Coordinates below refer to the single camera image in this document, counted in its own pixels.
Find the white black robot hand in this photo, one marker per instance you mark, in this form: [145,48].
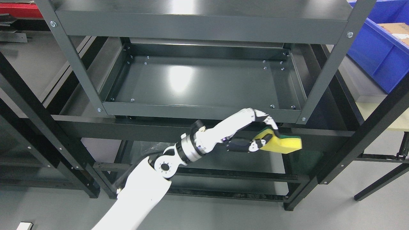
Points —
[206,140]

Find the green yellow sponge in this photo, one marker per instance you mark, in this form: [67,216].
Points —
[279,144]

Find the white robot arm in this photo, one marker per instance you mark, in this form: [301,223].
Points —
[143,190]

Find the grey metal shelf unit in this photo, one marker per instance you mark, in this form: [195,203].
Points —
[201,28]

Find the black metal shelf rack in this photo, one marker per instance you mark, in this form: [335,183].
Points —
[51,137]

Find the blue plastic bin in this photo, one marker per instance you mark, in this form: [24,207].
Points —
[377,51]

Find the cardboard box in bin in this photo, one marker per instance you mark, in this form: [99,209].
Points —
[399,30]

